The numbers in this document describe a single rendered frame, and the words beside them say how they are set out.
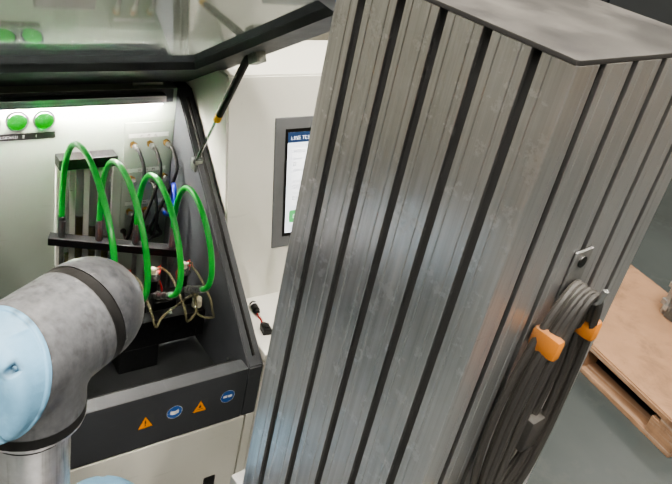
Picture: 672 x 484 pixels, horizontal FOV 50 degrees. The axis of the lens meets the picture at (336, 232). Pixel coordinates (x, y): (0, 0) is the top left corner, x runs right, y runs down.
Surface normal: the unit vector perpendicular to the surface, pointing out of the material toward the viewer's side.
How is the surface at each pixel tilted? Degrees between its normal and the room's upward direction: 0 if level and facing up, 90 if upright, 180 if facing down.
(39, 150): 90
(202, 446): 90
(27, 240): 90
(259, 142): 76
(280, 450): 90
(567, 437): 0
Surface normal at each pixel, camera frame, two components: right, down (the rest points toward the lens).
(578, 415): 0.19, -0.85
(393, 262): -0.76, 0.19
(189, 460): 0.55, 0.51
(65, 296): 0.43, -0.72
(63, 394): 0.86, 0.42
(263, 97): 0.58, 0.29
